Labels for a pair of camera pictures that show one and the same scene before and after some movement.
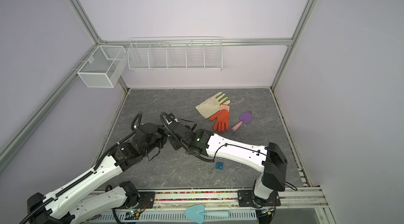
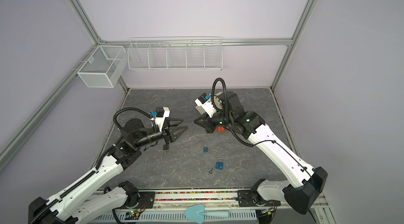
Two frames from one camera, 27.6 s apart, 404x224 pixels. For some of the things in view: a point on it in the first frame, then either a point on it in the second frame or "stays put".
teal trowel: x=197 y=212 stays put
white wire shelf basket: x=174 y=53 stays put
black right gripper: x=176 y=146 to x=208 y=121
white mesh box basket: x=103 y=68 stays put
